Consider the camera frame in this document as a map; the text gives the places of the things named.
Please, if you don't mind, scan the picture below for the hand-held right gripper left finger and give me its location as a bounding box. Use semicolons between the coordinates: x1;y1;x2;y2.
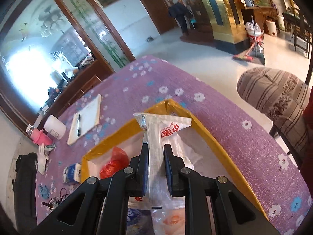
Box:
29;143;149;235

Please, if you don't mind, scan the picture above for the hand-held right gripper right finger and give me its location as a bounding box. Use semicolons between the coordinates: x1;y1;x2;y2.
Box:
163;144;280;235

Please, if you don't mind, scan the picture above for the clear printed plastic bag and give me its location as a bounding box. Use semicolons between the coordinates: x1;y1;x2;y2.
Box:
133;112;193;235

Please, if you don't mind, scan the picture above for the yellow taped cardboard box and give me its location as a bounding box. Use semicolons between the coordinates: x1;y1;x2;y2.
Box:
81;99;269;235

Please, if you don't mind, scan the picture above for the pink rose tissue pack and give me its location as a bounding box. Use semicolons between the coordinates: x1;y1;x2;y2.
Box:
152;208;186;235

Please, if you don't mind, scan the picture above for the red plastic bag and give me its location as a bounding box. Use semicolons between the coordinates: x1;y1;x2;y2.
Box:
100;147;130;180

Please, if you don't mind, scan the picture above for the blue white packet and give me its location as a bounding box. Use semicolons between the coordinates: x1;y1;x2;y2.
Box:
62;163;82;184
126;207;152;235

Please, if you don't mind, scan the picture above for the paper notepad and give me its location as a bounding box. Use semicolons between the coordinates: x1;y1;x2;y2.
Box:
67;93;102;145

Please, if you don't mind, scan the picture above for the white plastic jar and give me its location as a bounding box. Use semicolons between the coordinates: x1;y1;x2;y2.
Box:
43;115;67;140

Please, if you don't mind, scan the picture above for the wooden sideboard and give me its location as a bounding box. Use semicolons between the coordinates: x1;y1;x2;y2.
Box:
37;75;103;120

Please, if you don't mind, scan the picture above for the white glove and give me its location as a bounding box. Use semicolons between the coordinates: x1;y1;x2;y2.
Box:
36;144;49;175

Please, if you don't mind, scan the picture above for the blue cloth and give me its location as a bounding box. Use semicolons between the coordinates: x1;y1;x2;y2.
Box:
38;183;50;199

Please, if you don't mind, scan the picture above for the pink knit covered bottle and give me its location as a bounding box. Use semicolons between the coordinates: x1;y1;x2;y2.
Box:
26;125;53;147

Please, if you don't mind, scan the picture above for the black bag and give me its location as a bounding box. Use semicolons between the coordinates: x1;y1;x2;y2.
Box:
12;152;38;226

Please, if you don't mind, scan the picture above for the chair with striped cushion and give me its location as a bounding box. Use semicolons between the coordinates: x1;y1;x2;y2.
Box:
237;67;312;169

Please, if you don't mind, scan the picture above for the red broom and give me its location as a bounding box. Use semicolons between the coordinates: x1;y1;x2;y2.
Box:
232;16;263;62

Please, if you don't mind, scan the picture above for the wooden staircase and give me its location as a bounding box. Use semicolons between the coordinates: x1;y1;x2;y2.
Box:
180;0;216;46

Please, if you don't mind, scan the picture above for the red garment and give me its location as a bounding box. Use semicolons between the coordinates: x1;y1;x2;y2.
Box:
300;98;313;184

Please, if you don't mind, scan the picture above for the grey dustpan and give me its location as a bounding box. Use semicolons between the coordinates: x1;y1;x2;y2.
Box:
252;42;266;65

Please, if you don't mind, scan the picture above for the gold pillar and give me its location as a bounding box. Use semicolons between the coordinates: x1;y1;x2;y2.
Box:
189;0;247;54

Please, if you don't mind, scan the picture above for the white trash bin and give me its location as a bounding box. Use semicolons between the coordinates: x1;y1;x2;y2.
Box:
245;22;264;45

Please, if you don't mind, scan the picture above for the brown wooden door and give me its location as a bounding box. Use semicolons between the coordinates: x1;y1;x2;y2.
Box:
136;0;179;35

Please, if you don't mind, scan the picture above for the wood framed glass partition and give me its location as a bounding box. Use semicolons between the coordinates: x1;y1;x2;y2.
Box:
0;0;136;137

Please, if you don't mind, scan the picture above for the white barrel stool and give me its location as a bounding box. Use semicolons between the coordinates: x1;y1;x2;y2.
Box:
265;17;279;38

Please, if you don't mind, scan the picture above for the wooden cabinet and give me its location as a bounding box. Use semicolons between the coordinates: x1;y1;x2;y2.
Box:
241;0;279;33

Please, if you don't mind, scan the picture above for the dark wooden chair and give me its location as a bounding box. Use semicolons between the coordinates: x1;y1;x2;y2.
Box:
282;7;313;59

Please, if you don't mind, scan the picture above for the tangle of thin wires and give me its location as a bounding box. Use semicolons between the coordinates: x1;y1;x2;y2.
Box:
41;188;71;211

